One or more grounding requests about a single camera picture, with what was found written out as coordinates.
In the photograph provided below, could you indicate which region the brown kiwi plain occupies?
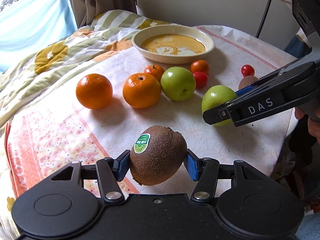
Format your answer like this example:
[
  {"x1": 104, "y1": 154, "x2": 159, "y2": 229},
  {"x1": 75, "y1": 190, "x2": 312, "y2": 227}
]
[{"x1": 238, "y1": 75, "x2": 259, "y2": 90}]

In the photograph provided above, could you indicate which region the green apple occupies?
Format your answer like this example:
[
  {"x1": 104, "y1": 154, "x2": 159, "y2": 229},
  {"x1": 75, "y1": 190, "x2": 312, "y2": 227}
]
[
  {"x1": 201, "y1": 85, "x2": 238, "y2": 113},
  {"x1": 161, "y1": 66, "x2": 196, "y2": 101}
]

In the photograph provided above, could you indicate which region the red cherry tomato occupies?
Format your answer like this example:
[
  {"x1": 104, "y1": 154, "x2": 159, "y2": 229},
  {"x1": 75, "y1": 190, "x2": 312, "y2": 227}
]
[
  {"x1": 241, "y1": 64, "x2": 255, "y2": 77},
  {"x1": 193, "y1": 72, "x2": 208, "y2": 89}
]

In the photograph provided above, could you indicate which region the brown kiwi with sticker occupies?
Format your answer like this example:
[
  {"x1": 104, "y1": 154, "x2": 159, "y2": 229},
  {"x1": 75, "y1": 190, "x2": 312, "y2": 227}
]
[{"x1": 130, "y1": 125, "x2": 187, "y2": 186}]

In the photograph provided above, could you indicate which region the person right hand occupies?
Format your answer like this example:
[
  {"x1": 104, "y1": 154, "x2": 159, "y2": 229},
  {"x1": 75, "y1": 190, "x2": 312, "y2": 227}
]
[{"x1": 295, "y1": 107, "x2": 320, "y2": 142}]

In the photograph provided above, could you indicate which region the small mandarin near bowl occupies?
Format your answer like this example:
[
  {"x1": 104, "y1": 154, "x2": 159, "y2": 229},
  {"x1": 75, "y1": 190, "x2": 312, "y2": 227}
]
[{"x1": 190, "y1": 60, "x2": 209, "y2": 74}]

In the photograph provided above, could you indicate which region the small mandarin behind centre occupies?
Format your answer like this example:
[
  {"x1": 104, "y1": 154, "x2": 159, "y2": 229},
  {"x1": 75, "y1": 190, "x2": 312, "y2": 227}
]
[{"x1": 143, "y1": 64, "x2": 165, "y2": 82}]

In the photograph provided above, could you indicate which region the large orange mandarin left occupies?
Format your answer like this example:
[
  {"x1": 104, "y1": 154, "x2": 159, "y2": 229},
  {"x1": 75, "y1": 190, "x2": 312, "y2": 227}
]
[{"x1": 75, "y1": 74, "x2": 113, "y2": 109}]

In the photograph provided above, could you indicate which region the large orange mandarin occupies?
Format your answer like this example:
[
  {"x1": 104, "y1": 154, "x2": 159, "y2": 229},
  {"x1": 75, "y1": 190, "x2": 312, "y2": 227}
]
[
  {"x1": 75, "y1": 74, "x2": 113, "y2": 109},
  {"x1": 123, "y1": 73, "x2": 162, "y2": 109}
]

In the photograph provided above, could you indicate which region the cream bowl with bear print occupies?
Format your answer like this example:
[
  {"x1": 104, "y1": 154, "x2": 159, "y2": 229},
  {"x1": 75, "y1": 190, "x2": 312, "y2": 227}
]
[{"x1": 132, "y1": 25, "x2": 215, "y2": 65}]

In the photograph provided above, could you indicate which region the large orange mandarin centre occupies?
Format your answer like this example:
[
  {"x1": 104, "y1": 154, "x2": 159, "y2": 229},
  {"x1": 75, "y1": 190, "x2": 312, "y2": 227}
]
[{"x1": 123, "y1": 73, "x2": 162, "y2": 109}]

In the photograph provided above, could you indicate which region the green striped floral duvet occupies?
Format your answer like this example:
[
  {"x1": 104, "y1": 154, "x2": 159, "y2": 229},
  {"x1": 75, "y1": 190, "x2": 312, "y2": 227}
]
[{"x1": 1, "y1": 10, "x2": 165, "y2": 126}]

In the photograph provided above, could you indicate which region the light blue window cloth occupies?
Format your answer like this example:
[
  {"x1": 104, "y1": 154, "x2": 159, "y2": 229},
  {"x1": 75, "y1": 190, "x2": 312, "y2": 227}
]
[{"x1": 1, "y1": 0, "x2": 76, "y2": 72}]

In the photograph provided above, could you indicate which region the black cable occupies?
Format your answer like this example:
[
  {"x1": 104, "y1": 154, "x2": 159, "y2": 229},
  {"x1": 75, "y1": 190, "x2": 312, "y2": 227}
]
[{"x1": 255, "y1": 0, "x2": 277, "y2": 38}]

